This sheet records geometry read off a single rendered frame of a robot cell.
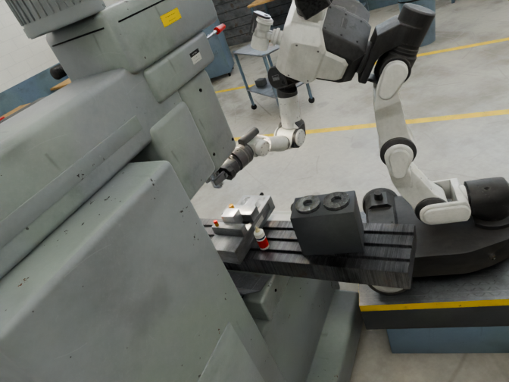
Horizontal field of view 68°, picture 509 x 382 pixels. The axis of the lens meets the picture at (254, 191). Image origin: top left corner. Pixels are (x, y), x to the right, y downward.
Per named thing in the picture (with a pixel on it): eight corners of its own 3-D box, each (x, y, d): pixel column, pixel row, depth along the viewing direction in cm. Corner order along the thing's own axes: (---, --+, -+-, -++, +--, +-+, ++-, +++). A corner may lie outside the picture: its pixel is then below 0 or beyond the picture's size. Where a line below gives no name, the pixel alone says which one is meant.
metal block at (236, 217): (232, 218, 161) (226, 208, 158) (243, 219, 158) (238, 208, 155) (226, 227, 158) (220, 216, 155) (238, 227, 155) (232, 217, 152)
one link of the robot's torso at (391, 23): (433, 8, 135) (385, -5, 135) (440, 17, 125) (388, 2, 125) (398, 82, 152) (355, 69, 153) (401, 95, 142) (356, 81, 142)
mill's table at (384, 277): (167, 228, 203) (160, 217, 199) (416, 239, 140) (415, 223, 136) (141, 260, 187) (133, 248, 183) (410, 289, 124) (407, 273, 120)
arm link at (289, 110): (288, 136, 186) (281, 91, 175) (310, 139, 178) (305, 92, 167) (274, 145, 179) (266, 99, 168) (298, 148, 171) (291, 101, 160)
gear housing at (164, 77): (163, 71, 139) (151, 45, 134) (217, 59, 127) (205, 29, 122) (102, 115, 116) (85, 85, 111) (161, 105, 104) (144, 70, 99)
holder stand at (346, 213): (307, 233, 150) (293, 194, 140) (363, 229, 142) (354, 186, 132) (303, 256, 141) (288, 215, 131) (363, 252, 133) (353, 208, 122)
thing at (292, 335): (291, 280, 241) (263, 208, 210) (341, 286, 225) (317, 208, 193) (238, 408, 186) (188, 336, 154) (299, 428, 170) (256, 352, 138)
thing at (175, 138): (164, 171, 139) (129, 108, 126) (219, 168, 127) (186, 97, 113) (132, 205, 126) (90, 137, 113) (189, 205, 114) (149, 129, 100)
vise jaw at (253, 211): (230, 211, 168) (227, 204, 166) (259, 212, 160) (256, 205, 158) (224, 220, 164) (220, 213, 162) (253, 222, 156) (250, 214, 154)
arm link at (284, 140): (259, 151, 168) (284, 148, 183) (278, 154, 162) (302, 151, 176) (260, 126, 166) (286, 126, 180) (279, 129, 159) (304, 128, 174)
